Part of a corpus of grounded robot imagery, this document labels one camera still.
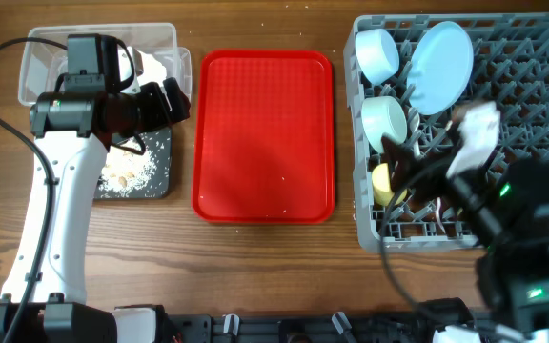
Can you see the grey dishwasher rack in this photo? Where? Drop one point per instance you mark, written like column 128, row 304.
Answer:
column 511, row 67

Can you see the light blue plate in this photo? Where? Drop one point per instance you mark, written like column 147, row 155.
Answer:
column 441, row 66

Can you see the white plastic spoon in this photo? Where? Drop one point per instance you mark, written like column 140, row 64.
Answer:
column 413, row 124

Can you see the clear plastic bin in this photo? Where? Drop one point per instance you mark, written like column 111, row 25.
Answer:
column 42, row 64

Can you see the yellow plastic cup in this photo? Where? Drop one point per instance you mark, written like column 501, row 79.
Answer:
column 381, row 179

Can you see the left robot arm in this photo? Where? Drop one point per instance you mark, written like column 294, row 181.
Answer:
column 72, row 129

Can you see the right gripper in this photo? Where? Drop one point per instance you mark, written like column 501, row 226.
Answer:
column 407, row 160

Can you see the green bowl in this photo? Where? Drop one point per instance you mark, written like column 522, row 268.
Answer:
column 383, row 116

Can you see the rice and food leftovers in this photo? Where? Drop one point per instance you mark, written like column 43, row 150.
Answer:
column 127, row 171

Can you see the white plastic fork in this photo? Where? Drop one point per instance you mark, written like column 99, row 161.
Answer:
column 438, row 215

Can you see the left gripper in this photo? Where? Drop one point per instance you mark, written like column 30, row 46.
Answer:
column 161, row 115

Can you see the light blue bowl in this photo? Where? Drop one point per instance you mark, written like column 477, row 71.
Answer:
column 377, row 55

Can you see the white napkin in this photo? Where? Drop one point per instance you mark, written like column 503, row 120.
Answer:
column 147, row 69

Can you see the red serving tray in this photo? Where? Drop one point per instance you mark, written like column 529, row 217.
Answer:
column 264, row 150

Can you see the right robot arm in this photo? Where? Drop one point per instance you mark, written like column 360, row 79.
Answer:
column 510, row 219

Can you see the black plastic tray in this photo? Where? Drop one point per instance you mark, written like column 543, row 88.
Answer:
column 160, row 157

